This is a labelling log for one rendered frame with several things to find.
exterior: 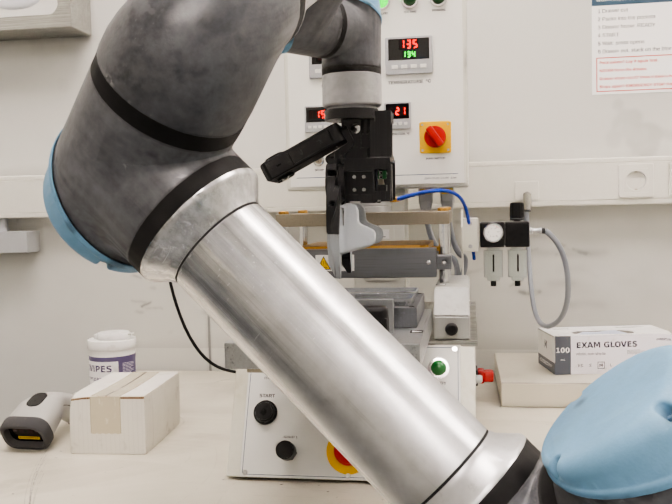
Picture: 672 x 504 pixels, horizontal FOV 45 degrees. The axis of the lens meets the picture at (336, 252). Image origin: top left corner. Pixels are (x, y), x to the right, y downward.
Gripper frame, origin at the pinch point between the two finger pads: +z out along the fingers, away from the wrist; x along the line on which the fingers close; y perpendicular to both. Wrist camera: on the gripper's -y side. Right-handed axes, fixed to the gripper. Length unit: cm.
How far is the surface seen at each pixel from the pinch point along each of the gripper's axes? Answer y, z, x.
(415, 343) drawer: 10.8, 7.0, -15.2
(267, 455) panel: -10.8, 26.0, 3.6
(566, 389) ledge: 34, 26, 46
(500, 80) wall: 23, -34, 78
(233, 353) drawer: -9.6, 8.4, -15.3
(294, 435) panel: -7.2, 23.5, 4.8
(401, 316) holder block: 8.4, 5.6, -4.1
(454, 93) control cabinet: 14, -27, 43
